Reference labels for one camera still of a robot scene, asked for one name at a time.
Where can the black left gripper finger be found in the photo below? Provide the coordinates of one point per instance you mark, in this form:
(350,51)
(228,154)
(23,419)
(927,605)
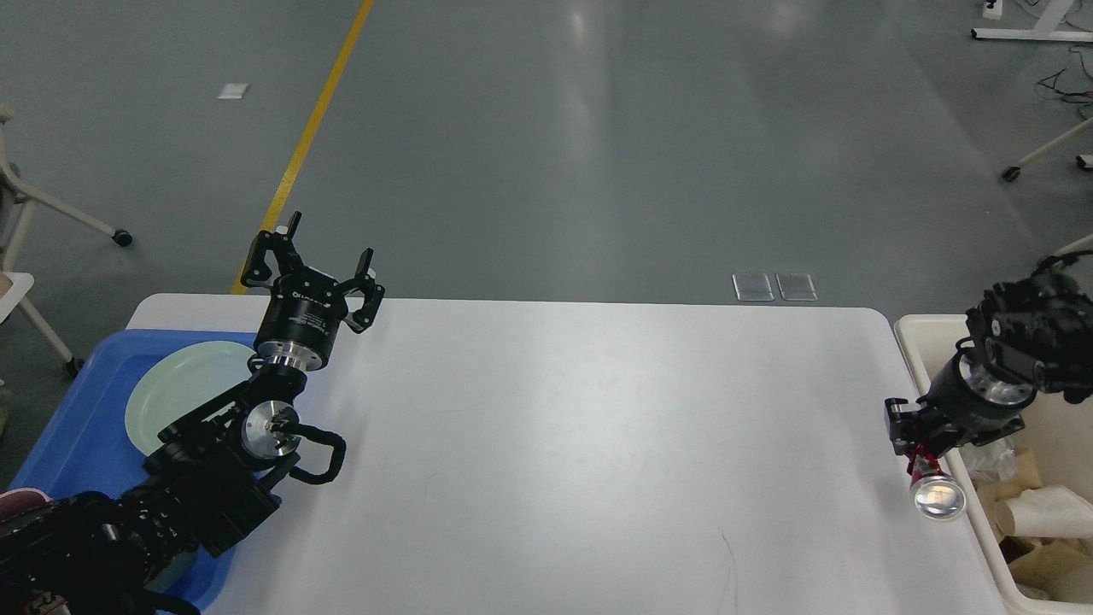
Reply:
(363,283)
(273,263)

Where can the white table base far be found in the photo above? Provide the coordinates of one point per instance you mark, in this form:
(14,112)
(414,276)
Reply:
(1032,21)

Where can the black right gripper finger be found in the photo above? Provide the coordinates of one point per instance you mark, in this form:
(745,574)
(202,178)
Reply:
(983,437)
(919,429)

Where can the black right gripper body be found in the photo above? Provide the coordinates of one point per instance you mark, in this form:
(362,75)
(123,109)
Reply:
(974,398)

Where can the white paper cup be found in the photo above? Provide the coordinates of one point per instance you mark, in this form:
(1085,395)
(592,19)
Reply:
(1048,512)

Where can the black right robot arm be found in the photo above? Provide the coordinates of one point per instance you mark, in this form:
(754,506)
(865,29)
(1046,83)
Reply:
(1024,338)

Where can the red snack wrapper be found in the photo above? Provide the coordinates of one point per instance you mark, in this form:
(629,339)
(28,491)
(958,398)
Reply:
(933,490)

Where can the pink mug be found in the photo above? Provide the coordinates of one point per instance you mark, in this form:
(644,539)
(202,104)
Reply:
(21,500)

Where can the beige plastic bin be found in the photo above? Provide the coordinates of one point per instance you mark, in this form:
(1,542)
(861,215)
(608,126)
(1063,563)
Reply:
(1058,434)

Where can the white rolling chair left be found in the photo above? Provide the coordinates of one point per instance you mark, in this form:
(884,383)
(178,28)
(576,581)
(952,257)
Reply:
(28,196)

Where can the white rolling chair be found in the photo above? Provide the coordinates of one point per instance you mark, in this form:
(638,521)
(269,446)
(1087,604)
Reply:
(1014,171)
(28,196)

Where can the light green plate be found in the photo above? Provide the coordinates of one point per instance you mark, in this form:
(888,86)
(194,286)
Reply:
(179,383)

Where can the aluminium foil tray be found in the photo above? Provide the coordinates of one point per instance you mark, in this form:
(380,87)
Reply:
(993,462)

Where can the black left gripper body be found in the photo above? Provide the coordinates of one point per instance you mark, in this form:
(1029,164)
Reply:
(299,329)

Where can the blue plastic tray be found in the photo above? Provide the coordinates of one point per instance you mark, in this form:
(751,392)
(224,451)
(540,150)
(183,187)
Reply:
(85,446)

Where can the small clear floor plate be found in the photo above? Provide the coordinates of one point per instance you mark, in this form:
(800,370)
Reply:
(753,287)

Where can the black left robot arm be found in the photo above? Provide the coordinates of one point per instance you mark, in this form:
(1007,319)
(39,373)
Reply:
(210,482)

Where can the brown paper bag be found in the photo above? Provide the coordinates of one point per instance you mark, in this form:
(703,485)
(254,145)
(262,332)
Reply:
(1037,564)

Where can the white rolling chair right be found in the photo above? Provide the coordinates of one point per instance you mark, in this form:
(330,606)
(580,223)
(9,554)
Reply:
(1014,171)

